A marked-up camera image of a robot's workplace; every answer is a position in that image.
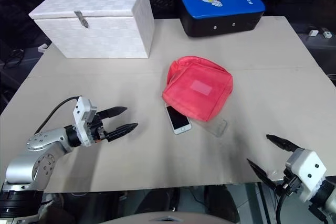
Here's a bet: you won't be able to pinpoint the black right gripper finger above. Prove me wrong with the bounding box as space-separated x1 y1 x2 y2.
266 134 302 153
246 158 278 191

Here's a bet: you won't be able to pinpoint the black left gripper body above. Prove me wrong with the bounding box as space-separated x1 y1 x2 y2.
88 112 110 144

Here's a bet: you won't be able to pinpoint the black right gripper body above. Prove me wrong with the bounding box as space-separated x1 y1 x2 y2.
275 169 303 198

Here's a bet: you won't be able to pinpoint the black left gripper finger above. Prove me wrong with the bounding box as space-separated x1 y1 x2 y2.
97 106 128 120
104 122 139 142

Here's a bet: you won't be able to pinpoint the white smartphone with dark screen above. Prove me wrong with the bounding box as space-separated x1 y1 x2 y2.
164 103 193 135

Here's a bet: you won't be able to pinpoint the clear plastic phone case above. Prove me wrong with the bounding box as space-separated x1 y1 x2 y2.
203 118 228 138

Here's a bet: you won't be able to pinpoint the red fabric pouch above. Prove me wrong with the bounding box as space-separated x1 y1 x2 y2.
162 55 234 123

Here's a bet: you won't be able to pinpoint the blue and black padded case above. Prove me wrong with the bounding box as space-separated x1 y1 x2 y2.
179 0 266 38

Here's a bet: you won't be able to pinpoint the white checkered lidded box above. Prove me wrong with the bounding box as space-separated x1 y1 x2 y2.
28 0 155 59

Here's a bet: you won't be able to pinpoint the grey metal box latch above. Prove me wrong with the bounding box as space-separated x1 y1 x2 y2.
73 10 89 28

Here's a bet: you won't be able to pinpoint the beige rounded robot torso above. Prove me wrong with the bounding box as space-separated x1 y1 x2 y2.
99 209 237 224

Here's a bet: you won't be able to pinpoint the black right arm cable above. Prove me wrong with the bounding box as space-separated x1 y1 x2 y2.
275 182 292 224

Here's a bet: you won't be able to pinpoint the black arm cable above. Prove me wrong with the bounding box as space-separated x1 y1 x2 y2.
34 96 80 135
275 182 292 224

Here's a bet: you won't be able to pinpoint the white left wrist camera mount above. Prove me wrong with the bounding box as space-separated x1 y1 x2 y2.
72 96 98 147

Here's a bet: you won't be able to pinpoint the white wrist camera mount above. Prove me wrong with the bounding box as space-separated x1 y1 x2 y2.
285 148 328 203
72 96 98 147

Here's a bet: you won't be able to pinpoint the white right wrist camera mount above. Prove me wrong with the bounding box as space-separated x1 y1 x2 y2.
285 148 328 203

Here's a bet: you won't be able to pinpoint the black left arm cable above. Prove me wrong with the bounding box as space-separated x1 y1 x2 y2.
34 96 80 135

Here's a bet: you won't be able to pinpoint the black floor cables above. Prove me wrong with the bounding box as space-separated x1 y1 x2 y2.
2 48 27 70

